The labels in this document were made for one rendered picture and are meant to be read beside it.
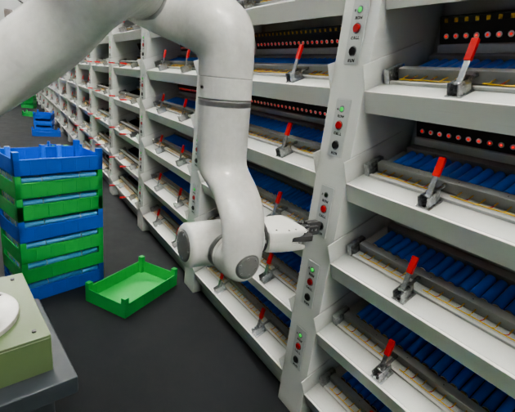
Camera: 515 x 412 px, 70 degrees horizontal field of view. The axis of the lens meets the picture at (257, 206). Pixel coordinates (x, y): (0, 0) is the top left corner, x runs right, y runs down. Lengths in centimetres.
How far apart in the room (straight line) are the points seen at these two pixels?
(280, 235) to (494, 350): 41
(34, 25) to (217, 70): 25
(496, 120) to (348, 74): 31
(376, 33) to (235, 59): 32
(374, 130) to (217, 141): 38
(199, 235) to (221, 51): 31
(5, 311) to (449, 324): 84
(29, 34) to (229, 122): 30
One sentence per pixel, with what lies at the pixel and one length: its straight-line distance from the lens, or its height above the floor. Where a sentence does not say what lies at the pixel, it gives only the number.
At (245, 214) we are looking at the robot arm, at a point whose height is 65.
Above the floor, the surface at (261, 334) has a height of 11.
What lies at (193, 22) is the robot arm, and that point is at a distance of 62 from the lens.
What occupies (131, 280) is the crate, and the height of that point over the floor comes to 0.
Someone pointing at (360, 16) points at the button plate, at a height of 100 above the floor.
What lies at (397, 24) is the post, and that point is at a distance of 86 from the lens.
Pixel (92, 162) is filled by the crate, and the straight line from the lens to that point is 152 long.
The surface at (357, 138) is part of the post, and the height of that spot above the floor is 77.
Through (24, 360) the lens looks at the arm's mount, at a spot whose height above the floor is 32.
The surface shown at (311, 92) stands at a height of 85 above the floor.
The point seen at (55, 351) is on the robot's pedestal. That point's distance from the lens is 92.
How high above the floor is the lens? 85
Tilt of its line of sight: 18 degrees down
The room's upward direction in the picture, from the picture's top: 7 degrees clockwise
